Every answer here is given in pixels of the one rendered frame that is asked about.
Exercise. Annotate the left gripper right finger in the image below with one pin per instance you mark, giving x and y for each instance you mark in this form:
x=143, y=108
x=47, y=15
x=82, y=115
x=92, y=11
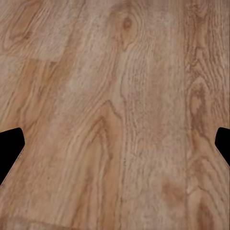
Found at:
x=222, y=142

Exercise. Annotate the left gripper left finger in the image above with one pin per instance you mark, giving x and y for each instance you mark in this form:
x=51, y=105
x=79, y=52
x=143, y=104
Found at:
x=11, y=144

